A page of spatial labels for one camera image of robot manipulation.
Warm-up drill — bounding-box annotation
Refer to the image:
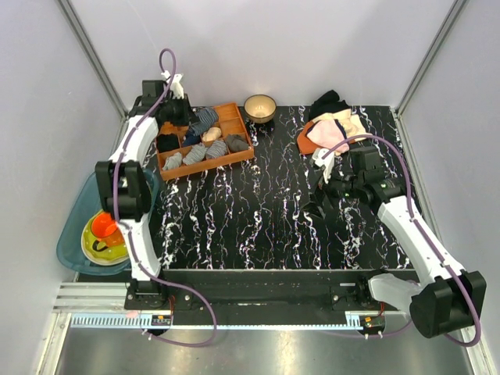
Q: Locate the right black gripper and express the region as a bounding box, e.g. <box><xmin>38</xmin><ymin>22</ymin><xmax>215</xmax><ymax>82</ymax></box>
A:
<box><xmin>302</xmin><ymin>161</ymin><xmax>364</xmax><ymax>220</ymax></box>

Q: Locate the blue striped underwear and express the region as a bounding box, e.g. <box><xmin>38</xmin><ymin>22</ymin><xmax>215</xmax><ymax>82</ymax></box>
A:
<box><xmin>187</xmin><ymin>107</ymin><xmax>219</xmax><ymax>136</ymax></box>

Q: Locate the orange wooden divider tray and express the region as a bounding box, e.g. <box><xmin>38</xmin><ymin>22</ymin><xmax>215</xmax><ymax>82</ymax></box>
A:
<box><xmin>155</xmin><ymin>102</ymin><xmax>255</xmax><ymax>181</ymax></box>

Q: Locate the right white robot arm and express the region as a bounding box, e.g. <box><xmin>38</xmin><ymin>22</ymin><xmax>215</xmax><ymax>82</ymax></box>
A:
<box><xmin>303</xmin><ymin>147</ymin><xmax>487</xmax><ymax>338</ymax></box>

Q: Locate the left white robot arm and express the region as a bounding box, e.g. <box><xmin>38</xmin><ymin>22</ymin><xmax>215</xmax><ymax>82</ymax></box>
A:
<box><xmin>95</xmin><ymin>73</ymin><xmax>191</xmax><ymax>310</ymax></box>

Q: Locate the navy rolled underwear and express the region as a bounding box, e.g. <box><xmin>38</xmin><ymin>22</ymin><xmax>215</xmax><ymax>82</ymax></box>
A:
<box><xmin>182</xmin><ymin>133</ymin><xmax>202</xmax><ymax>147</ymax></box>

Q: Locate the black rolled underwear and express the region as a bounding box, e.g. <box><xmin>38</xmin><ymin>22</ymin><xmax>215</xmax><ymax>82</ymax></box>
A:
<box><xmin>156</xmin><ymin>134</ymin><xmax>180</xmax><ymax>153</ymax></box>

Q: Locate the peach rolled underwear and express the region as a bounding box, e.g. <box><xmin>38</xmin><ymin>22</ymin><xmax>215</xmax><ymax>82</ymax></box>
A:
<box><xmin>202</xmin><ymin>127</ymin><xmax>222</xmax><ymax>142</ymax></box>

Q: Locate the grey striped rolled underwear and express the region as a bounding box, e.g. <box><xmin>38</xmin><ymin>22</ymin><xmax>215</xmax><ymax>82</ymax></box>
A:
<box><xmin>183</xmin><ymin>144</ymin><xmax>207</xmax><ymax>166</ymax></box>

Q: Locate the light grey rolled underwear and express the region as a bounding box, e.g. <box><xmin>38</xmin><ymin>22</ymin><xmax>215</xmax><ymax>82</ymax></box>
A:
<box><xmin>162</xmin><ymin>152</ymin><xmax>183</xmax><ymax>170</ymax></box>

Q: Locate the blue-grey striped rolled underwear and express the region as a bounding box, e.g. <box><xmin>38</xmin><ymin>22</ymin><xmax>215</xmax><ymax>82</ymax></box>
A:
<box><xmin>205</xmin><ymin>139</ymin><xmax>228</xmax><ymax>159</ymax></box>

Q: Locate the pink underwear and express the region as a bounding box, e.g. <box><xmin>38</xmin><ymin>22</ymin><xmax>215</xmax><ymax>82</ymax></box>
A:
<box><xmin>305</xmin><ymin>120</ymin><xmax>346</xmax><ymax>149</ymax></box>

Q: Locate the cream underwear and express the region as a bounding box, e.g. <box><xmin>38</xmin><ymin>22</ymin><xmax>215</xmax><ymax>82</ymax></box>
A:
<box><xmin>312</xmin><ymin>109</ymin><xmax>369</xmax><ymax>143</ymax></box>

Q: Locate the orange cloth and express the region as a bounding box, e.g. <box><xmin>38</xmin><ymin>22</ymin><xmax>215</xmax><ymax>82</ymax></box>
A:
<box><xmin>297</xmin><ymin>122</ymin><xmax>328</xmax><ymax>155</ymax></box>

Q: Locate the beige ceramic bowl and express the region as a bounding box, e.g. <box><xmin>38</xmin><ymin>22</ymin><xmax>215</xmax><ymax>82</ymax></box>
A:
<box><xmin>244</xmin><ymin>95</ymin><xmax>277</xmax><ymax>123</ymax></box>

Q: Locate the black garment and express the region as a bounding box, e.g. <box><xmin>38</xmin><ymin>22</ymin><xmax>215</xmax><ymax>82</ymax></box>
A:
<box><xmin>308</xmin><ymin>90</ymin><xmax>351</xmax><ymax>121</ymax></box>

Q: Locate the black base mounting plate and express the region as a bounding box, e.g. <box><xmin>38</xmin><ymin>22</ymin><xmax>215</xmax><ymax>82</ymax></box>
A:
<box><xmin>124</xmin><ymin>270</ymin><xmax>391</xmax><ymax>314</ymax></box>

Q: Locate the orange cup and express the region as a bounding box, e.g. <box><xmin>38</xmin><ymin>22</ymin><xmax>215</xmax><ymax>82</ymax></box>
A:
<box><xmin>91</xmin><ymin>212</ymin><xmax>117</xmax><ymax>239</ymax></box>

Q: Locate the yellow-green dotted plate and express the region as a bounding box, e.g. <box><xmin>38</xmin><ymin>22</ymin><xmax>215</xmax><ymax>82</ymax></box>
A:
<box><xmin>81</xmin><ymin>210</ymin><xmax>129</xmax><ymax>266</ymax></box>

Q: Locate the teal plastic bin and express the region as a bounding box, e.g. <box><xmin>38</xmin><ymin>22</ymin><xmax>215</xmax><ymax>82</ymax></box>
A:
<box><xmin>56</xmin><ymin>173</ymin><xmax>160</xmax><ymax>280</ymax></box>

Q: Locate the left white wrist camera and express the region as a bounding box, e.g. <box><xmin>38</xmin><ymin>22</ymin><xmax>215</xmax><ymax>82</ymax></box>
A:
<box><xmin>162</xmin><ymin>70</ymin><xmax>184</xmax><ymax>99</ymax></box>

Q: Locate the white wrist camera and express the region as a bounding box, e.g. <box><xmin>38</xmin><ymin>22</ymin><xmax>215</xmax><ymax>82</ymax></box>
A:
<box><xmin>310</xmin><ymin>148</ymin><xmax>335</xmax><ymax>184</ymax></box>
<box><xmin>162</xmin><ymin>70</ymin><xmax>184</xmax><ymax>99</ymax></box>

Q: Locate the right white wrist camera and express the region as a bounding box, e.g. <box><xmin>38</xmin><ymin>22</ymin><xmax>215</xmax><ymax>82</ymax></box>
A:
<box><xmin>310</xmin><ymin>148</ymin><xmax>335</xmax><ymax>184</ymax></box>

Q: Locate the aluminium frame rail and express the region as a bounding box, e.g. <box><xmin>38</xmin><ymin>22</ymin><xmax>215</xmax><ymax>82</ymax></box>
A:
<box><xmin>55</xmin><ymin>0</ymin><xmax>128</xmax><ymax>120</ymax></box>

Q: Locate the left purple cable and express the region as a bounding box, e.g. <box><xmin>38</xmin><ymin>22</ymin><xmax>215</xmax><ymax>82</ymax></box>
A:
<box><xmin>112</xmin><ymin>48</ymin><xmax>218</xmax><ymax>347</ymax></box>

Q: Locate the purple cable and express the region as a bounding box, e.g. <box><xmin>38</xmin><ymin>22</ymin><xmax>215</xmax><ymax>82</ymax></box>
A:
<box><xmin>320</xmin><ymin>134</ymin><xmax>482</xmax><ymax>347</ymax></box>
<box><xmin>112</xmin><ymin>48</ymin><xmax>218</xmax><ymax>347</ymax></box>

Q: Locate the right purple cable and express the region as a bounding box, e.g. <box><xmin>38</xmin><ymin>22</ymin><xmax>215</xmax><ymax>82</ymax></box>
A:
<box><xmin>320</xmin><ymin>134</ymin><xmax>482</xmax><ymax>347</ymax></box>

